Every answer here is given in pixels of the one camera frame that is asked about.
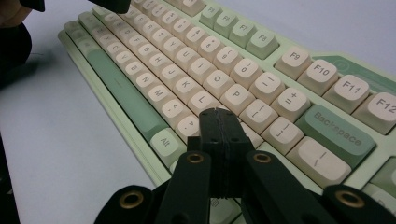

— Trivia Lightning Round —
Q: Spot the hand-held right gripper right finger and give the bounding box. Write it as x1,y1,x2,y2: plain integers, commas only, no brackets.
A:
221,109,254,199

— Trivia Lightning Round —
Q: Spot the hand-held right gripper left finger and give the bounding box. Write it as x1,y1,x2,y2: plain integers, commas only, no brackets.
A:
186,107,225,199

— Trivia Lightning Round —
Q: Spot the green and cream keyboard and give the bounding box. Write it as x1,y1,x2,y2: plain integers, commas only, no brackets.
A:
57,0,396,224

